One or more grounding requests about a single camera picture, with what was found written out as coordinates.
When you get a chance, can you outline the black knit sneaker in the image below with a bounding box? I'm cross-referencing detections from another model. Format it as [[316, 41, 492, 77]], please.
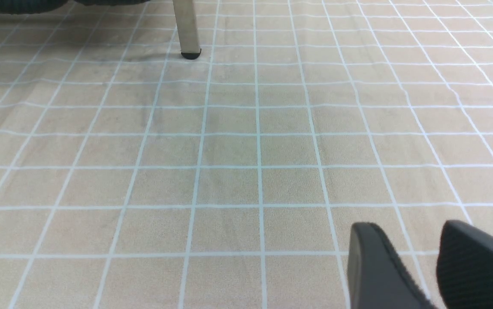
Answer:
[[0, 0, 146, 15]]

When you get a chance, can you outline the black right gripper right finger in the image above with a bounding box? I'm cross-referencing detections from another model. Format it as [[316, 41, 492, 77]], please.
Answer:
[[436, 220, 493, 309]]

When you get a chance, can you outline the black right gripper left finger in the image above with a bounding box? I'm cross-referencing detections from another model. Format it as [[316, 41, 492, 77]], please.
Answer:
[[348, 222, 435, 309]]

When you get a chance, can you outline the silver metal shoe rack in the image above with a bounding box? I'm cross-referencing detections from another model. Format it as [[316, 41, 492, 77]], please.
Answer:
[[172, 0, 202, 60]]

